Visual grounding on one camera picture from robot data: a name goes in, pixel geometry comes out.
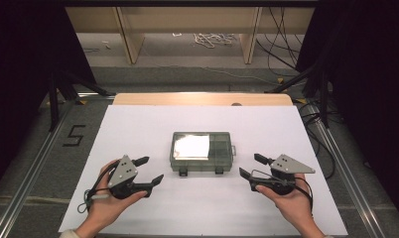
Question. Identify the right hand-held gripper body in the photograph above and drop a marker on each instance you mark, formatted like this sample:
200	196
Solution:
288	165

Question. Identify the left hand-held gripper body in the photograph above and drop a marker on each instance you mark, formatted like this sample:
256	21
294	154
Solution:
123	172

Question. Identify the grey transparent compartment box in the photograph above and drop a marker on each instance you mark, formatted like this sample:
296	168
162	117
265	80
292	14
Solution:
220	155

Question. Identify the person's right hand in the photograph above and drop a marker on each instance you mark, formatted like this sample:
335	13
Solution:
295	206

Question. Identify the person's left hand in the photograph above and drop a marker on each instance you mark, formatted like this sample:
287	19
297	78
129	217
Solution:
103	211

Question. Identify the white board sheet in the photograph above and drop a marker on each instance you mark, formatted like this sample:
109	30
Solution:
138	132

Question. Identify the black metal stand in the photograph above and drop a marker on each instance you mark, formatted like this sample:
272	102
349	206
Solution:
325	109
53	105

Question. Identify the black curtain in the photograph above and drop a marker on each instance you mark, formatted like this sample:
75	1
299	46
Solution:
19	66
372	82

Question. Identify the wooden shelf unit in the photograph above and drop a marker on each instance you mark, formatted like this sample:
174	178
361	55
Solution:
187	20

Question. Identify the aluminium floor rail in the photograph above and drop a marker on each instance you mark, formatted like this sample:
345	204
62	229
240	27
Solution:
24	188
352	185

